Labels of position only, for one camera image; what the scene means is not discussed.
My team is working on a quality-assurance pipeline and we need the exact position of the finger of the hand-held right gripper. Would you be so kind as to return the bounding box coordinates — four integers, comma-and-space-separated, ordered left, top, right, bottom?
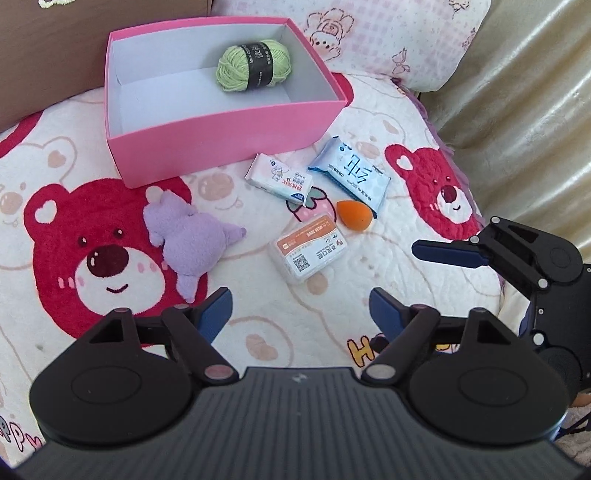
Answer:
411, 216, 552, 291

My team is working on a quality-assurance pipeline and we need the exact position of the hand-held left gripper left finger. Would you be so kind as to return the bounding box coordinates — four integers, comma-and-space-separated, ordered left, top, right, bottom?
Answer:
88, 287, 238, 386

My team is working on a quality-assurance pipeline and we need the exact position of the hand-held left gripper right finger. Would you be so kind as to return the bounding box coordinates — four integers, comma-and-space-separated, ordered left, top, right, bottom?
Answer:
362, 287, 513, 386

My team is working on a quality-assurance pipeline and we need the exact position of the purple plush toy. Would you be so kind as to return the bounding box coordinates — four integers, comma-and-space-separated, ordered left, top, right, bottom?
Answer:
143, 190, 247, 304

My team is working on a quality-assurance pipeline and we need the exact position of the orange makeup sponge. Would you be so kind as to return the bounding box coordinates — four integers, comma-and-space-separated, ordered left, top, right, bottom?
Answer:
336, 199, 374, 232

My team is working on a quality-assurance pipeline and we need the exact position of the orange-white small packet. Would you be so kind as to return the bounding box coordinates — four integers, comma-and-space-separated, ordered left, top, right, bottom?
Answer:
269, 213, 348, 284

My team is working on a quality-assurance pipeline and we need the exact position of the blue wet wipes pack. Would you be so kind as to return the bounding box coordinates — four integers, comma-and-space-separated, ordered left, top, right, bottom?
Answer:
308, 136, 392, 219

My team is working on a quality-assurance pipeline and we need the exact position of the small white tissue pack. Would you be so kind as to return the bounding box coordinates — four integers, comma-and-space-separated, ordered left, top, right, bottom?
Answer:
245, 153, 317, 205

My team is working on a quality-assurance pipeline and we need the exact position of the pink cardboard box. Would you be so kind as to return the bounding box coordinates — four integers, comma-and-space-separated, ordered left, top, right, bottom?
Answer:
104, 15, 355, 189

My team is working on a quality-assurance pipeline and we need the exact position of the bear printed blanket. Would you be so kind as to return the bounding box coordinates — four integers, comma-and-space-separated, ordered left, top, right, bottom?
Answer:
0, 69, 509, 467

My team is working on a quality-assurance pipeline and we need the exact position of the beige curtain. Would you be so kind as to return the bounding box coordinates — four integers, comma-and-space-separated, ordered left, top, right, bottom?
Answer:
416, 0, 591, 259

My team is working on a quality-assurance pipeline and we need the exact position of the pink checked pillow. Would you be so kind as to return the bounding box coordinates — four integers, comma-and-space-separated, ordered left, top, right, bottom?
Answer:
212, 0, 492, 93

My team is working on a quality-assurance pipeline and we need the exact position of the green yarn ball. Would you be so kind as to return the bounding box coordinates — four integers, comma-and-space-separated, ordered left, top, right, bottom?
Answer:
216, 39, 294, 93

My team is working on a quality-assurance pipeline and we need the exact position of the brown embroidered pillow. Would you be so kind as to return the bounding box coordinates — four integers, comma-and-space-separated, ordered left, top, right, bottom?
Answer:
0, 0, 213, 132

